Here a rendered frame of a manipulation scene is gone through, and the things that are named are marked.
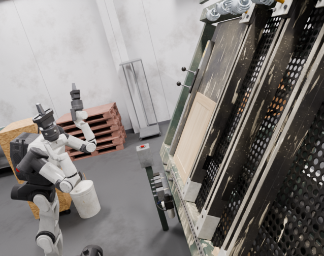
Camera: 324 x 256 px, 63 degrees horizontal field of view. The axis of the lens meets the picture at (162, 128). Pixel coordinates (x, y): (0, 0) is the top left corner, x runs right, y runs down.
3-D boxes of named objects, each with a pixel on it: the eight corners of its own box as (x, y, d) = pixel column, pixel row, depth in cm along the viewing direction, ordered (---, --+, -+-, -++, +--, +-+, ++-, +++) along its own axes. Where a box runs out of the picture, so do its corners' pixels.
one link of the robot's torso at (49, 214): (35, 250, 196) (27, 195, 182) (43, 233, 213) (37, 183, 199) (56, 249, 197) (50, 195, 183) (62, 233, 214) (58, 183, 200)
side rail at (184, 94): (173, 144, 249) (163, 141, 247) (216, 27, 222) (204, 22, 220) (174, 146, 243) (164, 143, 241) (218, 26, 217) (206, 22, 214)
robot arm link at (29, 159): (34, 178, 154) (15, 164, 154) (40, 176, 163) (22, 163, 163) (46, 161, 155) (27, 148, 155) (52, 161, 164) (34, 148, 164)
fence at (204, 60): (172, 153, 224) (168, 151, 223) (212, 42, 201) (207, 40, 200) (173, 155, 219) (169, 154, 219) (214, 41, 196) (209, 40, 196)
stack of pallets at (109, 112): (127, 135, 576) (117, 100, 551) (123, 149, 503) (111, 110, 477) (76, 147, 582) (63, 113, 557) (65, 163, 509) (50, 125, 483)
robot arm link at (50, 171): (65, 199, 156) (35, 178, 156) (77, 187, 168) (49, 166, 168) (72, 187, 151) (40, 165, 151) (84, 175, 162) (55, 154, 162)
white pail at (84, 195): (82, 205, 347) (70, 175, 332) (104, 201, 346) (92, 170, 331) (75, 221, 317) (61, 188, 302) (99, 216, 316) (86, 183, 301)
